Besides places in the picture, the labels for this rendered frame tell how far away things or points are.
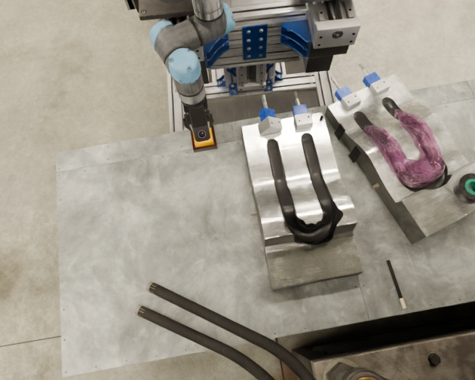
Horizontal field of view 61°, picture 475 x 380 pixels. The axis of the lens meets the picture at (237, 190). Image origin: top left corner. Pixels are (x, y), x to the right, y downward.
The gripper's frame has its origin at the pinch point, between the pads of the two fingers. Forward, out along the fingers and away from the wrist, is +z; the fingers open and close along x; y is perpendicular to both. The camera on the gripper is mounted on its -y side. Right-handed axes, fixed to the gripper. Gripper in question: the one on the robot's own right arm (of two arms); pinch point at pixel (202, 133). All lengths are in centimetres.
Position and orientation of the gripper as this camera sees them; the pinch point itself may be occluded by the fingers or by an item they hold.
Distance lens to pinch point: 132.7
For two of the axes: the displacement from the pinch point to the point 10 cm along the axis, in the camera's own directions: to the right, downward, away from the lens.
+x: -9.8, 1.8, -0.2
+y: -1.7, -9.3, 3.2
